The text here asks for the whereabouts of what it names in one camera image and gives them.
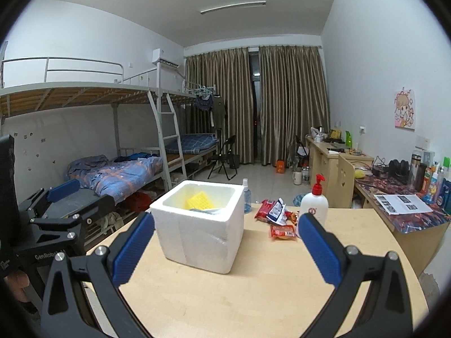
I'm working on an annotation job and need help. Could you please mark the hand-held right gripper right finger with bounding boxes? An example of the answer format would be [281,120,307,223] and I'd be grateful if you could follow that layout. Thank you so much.
[298,212,414,338]

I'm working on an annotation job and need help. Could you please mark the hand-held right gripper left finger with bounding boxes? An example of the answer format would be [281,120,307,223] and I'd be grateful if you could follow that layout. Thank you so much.
[40,211,156,338]

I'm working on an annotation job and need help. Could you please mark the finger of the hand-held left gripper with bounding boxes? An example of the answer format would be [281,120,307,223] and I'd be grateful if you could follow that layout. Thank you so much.
[30,194,116,243]
[26,179,81,219]

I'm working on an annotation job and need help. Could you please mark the white foam box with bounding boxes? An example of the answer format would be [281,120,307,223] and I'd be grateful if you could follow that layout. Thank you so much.
[150,179,245,274]

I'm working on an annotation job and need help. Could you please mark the yellow foam fruit net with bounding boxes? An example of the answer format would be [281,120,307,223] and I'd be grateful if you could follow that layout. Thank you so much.
[187,191,216,211]

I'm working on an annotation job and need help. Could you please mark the person's left hand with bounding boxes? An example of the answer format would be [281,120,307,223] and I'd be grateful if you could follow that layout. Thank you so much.
[4,271,30,303]

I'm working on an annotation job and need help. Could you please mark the beige cloth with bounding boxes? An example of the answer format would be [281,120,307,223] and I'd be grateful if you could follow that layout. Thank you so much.
[95,211,124,231]

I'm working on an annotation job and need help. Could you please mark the grey-blue crumpled cloth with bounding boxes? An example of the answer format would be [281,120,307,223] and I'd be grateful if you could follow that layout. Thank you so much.
[68,154,109,178]

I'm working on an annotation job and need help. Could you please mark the blue patterned quilt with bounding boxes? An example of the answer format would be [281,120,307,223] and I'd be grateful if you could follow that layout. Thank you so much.
[67,155,164,201]

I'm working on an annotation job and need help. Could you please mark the orange-red sausage packet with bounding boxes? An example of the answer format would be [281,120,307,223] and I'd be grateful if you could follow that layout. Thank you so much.
[271,223,298,242]

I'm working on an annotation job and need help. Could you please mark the red bag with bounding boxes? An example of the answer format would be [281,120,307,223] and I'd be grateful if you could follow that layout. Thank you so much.
[123,192,156,214]

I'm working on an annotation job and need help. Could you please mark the white lotion pump bottle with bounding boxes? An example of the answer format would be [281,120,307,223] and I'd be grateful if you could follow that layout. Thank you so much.
[296,174,329,238]

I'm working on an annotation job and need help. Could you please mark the wooden chair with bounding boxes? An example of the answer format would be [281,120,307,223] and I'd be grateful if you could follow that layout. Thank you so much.
[337,155,358,209]

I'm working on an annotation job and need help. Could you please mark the dark patterned desk mat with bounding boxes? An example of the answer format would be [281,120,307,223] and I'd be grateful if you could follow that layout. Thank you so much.
[354,172,451,235]

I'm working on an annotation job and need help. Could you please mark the wooden desk with drawers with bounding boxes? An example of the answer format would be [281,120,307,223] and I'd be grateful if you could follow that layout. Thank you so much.
[305,134,374,205]

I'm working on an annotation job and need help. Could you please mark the clear spray bottle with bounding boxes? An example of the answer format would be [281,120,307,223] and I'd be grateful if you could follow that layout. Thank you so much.
[241,179,252,214]

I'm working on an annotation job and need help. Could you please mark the white printed paper sheet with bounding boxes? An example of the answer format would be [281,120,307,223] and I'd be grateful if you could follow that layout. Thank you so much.
[373,193,433,215]

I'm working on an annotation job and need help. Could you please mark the white metal bunk bed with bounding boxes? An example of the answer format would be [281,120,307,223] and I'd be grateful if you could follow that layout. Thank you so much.
[0,57,187,219]
[158,77,221,180]

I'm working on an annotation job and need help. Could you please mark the wooden desk with patterned mat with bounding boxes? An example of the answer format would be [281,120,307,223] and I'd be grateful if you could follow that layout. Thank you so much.
[354,172,451,275]

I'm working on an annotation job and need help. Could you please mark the white metal ladder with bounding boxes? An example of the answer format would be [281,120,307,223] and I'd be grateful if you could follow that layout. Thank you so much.
[148,90,187,191]

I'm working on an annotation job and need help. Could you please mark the black headphones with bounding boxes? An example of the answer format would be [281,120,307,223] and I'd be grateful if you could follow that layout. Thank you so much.
[388,159,411,185]

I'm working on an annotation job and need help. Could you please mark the blue plaid bedding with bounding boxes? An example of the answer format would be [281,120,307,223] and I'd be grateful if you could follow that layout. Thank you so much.
[165,133,219,155]

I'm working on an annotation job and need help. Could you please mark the black folding chair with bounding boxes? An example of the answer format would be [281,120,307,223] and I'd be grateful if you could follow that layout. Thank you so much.
[207,134,241,180]

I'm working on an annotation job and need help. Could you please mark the row of toiletry bottles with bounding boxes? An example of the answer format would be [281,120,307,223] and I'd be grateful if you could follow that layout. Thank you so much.
[409,150,451,215]

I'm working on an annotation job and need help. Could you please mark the brown curtain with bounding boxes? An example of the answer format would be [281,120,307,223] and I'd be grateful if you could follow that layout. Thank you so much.
[185,47,256,165]
[258,45,332,166]

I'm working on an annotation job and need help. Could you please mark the dark hanging clothes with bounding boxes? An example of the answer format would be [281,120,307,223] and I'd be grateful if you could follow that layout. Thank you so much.
[195,93,227,129]

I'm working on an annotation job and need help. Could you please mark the white air conditioner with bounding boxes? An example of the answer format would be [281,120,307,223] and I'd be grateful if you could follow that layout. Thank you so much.
[151,48,179,69]

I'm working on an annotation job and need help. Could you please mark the ceiling tube light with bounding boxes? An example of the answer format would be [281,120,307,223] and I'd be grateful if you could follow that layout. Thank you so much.
[200,1,267,15]

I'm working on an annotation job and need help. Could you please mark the black cables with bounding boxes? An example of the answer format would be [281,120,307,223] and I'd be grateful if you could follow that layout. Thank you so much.
[370,155,388,178]

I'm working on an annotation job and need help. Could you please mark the pink cartoon wall poster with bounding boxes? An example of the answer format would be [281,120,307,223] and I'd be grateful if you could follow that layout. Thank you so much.
[393,87,417,131]

